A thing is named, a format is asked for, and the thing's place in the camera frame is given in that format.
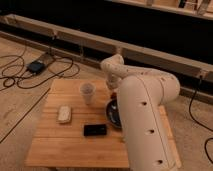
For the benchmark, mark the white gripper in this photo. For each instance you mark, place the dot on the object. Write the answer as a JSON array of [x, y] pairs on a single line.
[[112, 82]]

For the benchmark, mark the red pepper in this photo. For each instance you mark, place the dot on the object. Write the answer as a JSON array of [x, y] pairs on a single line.
[[113, 96]]

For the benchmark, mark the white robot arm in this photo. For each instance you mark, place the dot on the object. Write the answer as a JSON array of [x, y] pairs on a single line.
[[140, 92]]

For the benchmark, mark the dark blue bowl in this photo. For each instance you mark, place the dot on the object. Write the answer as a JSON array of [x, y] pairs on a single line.
[[112, 114]]

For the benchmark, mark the black rectangular box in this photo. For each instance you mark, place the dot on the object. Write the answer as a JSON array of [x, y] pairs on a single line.
[[95, 130]]

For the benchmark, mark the white sponge block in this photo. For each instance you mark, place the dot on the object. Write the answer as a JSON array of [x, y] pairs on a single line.
[[64, 114]]

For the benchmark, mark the blue power adapter box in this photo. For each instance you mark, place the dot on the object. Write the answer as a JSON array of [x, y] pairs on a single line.
[[35, 67]]

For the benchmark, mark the wooden beam frame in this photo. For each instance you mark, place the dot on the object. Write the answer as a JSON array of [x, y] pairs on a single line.
[[92, 49]]

